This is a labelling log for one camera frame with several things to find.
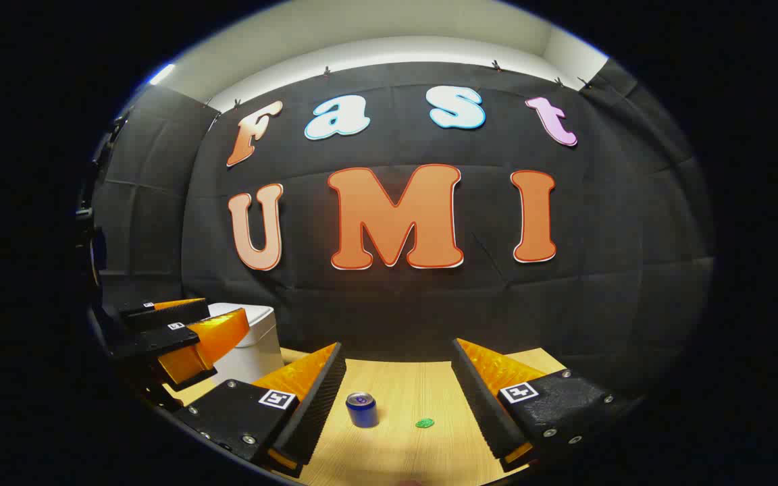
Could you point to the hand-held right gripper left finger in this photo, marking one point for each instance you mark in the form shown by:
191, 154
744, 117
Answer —
308, 418

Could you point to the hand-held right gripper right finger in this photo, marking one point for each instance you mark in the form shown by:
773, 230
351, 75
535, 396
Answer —
480, 405

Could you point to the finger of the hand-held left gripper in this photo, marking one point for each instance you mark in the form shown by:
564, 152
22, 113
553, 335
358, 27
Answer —
152, 341
166, 314

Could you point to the blue pop can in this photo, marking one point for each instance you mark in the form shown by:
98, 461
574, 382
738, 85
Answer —
362, 412

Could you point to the white desktop garbage bin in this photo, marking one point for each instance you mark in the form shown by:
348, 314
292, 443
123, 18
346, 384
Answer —
257, 351

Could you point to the wooden desktop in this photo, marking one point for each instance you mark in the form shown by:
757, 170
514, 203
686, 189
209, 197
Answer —
416, 391

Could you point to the small green disc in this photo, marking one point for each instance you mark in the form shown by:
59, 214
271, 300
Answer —
425, 423

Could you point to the black backdrop cloth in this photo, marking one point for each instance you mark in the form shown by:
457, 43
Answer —
362, 310

